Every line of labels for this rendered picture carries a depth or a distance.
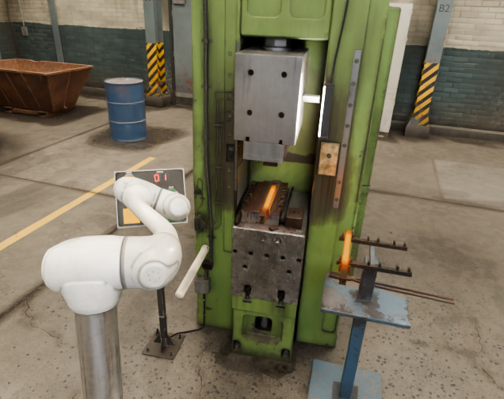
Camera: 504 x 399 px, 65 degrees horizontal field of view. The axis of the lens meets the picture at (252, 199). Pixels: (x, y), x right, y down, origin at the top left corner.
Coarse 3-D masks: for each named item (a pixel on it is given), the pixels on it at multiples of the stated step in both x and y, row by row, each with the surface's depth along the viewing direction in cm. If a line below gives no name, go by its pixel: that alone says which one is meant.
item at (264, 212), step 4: (272, 188) 230; (276, 188) 233; (272, 192) 225; (268, 196) 220; (272, 196) 220; (268, 200) 215; (264, 204) 211; (268, 204) 211; (264, 208) 206; (268, 208) 207; (260, 212) 205; (264, 212) 200; (268, 212) 204; (260, 216) 197; (264, 216) 196; (260, 220) 200; (264, 220) 200
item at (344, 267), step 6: (348, 234) 191; (348, 240) 186; (348, 246) 181; (348, 252) 177; (342, 258) 172; (348, 258) 172; (342, 264) 167; (348, 264) 168; (342, 270) 164; (348, 270) 166; (342, 276) 160; (342, 282) 159
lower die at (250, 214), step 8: (256, 184) 241; (264, 184) 239; (280, 184) 239; (256, 192) 230; (264, 192) 228; (280, 192) 229; (248, 200) 221; (256, 200) 219; (264, 200) 217; (272, 200) 217; (248, 208) 212; (256, 208) 210; (272, 208) 210; (280, 208) 211; (248, 216) 209; (256, 216) 208; (272, 216) 206; (280, 216) 212; (264, 224) 209; (272, 224) 208
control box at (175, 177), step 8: (120, 176) 195; (136, 176) 196; (144, 176) 197; (152, 176) 198; (160, 176) 199; (168, 176) 200; (176, 176) 201; (184, 176) 202; (160, 184) 198; (168, 184) 199; (176, 184) 200; (184, 184) 201; (184, 192) 201; (120, 208) 193; (120, 216) 193; (120, 224) 193; (128, 224) 194; (136, 224) 194
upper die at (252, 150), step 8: (248, 144) 192; (256, 144) 191; (264, 144) 191; (272, 144) 190; (280, 144) 189; (248, 152) 194; (256, 152) 193; (264, 152) 192; (272, 152) 192; (280, 152) 191; (256, 160) 195; (264, 160) 194; (272, 160) 193; (280, 160) 192
